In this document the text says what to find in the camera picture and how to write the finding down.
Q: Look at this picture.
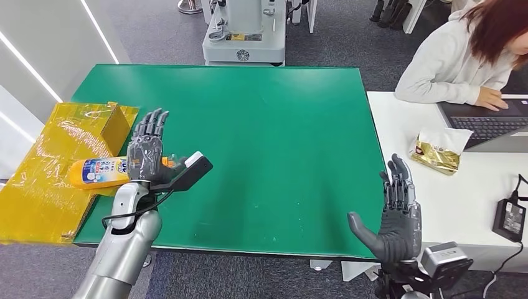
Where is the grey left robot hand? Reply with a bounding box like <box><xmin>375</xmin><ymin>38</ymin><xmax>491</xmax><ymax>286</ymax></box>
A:
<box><xmin>126</xmin><ymin>108</ymin><xmax>187</xmax><ymax>185</ymax></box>

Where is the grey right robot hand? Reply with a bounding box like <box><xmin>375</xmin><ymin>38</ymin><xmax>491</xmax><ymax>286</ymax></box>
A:
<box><xmin>347</xmin><ymin>153</ymin><xmax>423</xmax><ymax>265</ymax></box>

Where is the orange detergent bottle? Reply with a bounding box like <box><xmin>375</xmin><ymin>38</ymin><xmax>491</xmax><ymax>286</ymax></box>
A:
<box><xmin>68</xmin><ymin>154</ymin><xmax>182</xmax><ymax>191</ymax></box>

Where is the white desk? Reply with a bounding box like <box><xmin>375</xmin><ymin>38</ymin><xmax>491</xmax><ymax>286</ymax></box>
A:
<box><xmin>366</xmin><ymin>91</ymin><xmax>528</xmax><ymax>274</ymax></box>

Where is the gold and white snack bag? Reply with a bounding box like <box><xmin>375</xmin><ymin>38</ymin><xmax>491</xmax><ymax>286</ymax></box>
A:
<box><xmin>408</xmin><ymin>126</ymin><xmax>474</xmax><ymax>176</ymax></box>

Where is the black power adapter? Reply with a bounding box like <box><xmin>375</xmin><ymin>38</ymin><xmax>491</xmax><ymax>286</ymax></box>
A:
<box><xmin>492</xmin><ymin>198</ymin><xmax>528</xmax><ymax>244</ymax></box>

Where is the yellow taped cardboard box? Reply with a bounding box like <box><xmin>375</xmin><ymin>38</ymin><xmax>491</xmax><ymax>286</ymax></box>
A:
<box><xmin>0</xmin><ymin>102</ymin><xmax>140</xmax><ymax>247</ymax></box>

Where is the green table mat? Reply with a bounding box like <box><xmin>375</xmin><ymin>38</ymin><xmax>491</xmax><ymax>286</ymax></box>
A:
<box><xmin>72</xmin><ymin>64</ymin><xmax>387</xmax><ymax>261</ymax></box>

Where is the dark laptop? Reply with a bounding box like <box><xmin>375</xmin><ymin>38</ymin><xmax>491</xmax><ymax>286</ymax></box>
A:
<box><xmin>437</xmin><ymin>95</ymin><xmax>528</xmax><ymax>153</ymax></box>

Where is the white machine base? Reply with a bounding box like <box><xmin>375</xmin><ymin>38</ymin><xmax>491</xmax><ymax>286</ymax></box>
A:
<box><xmin>202</xmin><ymin>0</ymin><xmax>288</xmax><ymax>67</ymax></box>

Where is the chrome stand base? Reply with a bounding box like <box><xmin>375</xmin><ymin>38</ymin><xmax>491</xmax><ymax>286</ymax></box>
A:
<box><xmin>177</xmin><ymin>0</ymin><xmax>204</xmax><ymax>15</ymax></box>

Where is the person's hand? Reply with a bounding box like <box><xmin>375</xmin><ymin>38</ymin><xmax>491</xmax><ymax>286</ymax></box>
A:
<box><xmin>474</xmin><ymin>85</ymin><xmax>510</xmax><ymax>112</ymax></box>

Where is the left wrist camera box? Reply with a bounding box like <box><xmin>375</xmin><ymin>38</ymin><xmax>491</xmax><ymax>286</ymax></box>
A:
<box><xmin>150</xmin><ymin>151</ymin><xmax>214</xmax><ymax>194</ymax></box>

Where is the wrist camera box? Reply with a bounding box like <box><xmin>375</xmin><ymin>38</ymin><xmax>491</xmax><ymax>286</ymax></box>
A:
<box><xmin>150</xmin><ymin>151</ymin><xmax>214</xmax><ymax>194</ymax></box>
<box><xmin>418</xmin><ymin>242</ymin><xmax>474</xmax><ymax>287</ymax></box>

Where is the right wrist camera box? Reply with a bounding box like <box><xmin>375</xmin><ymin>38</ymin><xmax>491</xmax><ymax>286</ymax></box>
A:
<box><xmin>418</xmin><ymin>242</ymin><xmax>474</xmax><ymax>287</ymax></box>

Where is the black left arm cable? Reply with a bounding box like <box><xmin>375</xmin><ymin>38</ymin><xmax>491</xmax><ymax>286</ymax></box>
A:
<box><xmin>101</xmin><ymin>189</ymin><xmax>176</xmax><ymax>232</ymax></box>

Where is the black adapter cable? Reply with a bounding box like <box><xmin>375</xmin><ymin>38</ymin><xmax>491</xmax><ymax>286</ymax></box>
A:
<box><xmin>511</xmin><ymin>173</ymin><xmax>528</xmax><ymax>204</ymax></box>
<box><xmin>483</xmin><ymin>242</ymin><xmax>526</xmax><ymax>299</ymax></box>

